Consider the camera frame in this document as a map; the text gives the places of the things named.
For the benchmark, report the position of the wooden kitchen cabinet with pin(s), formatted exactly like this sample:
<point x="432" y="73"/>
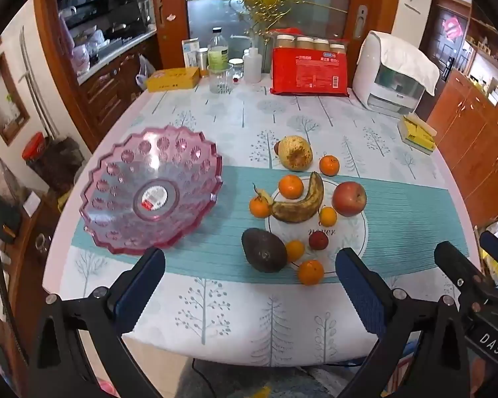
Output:
<point x="108" y="83"/>

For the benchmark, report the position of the tall wooden cabinet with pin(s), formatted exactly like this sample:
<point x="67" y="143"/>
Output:
<point x="473" y="132"/>

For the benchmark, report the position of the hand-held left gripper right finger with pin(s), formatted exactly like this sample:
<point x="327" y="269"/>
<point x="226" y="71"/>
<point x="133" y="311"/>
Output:
<point x="359" y="292"/>

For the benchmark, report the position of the spotted brown banana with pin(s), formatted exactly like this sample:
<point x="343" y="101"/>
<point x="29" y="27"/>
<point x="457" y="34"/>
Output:
<point x="301" y="206"/>

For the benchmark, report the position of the red lid storage jar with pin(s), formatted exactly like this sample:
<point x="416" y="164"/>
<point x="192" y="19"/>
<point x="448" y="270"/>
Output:
<point x="49" y="161"/>

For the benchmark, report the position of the clear bottle with green label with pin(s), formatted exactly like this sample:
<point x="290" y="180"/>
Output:
<point x="218" y="52"/>

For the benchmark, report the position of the orange tangerine with stem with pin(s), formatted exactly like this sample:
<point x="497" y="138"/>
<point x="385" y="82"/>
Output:
<point x="259" y="208"/>

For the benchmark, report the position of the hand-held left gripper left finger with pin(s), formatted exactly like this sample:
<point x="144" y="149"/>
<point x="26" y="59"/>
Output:
<point x="141" y="292"/>

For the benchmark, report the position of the white squeeze bottle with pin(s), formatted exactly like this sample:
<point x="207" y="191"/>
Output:
<point x="252" y="65"/>

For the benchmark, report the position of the dark avocado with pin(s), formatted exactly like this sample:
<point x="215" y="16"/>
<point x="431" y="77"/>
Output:
<point x="264" y="250"/>

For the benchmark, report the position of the red apple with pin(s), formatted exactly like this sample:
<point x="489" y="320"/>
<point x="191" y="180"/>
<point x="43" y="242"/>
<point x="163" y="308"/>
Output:
<point x="349" y="198"/>

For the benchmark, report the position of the white and blue carton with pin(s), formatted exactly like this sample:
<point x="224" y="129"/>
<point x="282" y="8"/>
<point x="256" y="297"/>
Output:
<point x="189" y="52"/>

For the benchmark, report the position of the wooden picture frame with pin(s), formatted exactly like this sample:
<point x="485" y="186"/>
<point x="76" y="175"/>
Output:
<point x="4" y="99"/>

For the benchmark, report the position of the yellow tin box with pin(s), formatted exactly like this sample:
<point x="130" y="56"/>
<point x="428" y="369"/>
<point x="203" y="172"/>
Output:
<point x="172" y="78"/>

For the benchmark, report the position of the round glass jar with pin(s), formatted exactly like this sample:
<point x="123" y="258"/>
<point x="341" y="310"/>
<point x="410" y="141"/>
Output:
<point x="41" y="243"/>

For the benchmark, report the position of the clear glass tumbler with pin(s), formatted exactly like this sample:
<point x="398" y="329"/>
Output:
<point x="220" y="81"/>

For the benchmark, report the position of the white cloth cover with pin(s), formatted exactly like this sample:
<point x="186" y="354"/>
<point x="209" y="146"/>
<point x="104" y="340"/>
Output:
<point x="402" y="56"/>

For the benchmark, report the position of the small glass jar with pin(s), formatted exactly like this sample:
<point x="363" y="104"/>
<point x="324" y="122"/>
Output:
<point x="237" y="68"/>

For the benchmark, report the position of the white countertop appliance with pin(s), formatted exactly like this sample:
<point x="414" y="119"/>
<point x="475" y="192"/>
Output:
<point x="388" y="89"/>

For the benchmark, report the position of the yellow brown pear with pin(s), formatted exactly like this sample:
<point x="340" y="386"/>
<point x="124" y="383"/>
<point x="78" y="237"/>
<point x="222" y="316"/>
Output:
<point x="295" y="153"/>

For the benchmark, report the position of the red wall ornament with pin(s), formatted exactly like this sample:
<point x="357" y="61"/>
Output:
<point x="452" y="28"/>

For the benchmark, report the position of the silver metal can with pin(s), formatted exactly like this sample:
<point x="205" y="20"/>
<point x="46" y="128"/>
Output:
<point x="202" y="60"/>

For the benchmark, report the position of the small orange kumquat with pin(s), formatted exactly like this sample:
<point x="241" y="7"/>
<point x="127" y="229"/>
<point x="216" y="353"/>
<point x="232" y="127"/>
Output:
<point x="294" y="251"/>
<point x="328" y="216"/>

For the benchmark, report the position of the red paper cup pack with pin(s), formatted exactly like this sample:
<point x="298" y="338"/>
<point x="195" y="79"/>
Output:
<point x="309" y="66"/>

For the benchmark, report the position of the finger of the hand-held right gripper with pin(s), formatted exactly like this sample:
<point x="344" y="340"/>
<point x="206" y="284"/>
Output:
<point x="454" y="263"/>
<point x="496" y="246"/>

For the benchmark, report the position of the yellow sponge stack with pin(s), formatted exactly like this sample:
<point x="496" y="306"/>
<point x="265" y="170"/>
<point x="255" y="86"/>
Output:
<point x="417" y="132"/>

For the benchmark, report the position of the white hanging plastic bag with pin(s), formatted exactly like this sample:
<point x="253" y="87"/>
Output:
<point x="143" y="72"/>

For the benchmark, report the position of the pink plastic bowl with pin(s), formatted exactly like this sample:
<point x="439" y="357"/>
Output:
<point x="120" y="215"/>

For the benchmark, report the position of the teal striped placemat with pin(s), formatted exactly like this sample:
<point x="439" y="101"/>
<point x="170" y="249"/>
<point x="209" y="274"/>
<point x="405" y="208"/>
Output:
<point x="398" y="232"/>

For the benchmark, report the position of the tree print tablecloth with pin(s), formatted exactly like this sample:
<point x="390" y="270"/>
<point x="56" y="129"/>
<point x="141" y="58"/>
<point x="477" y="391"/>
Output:
<point x="232" y="319"/>

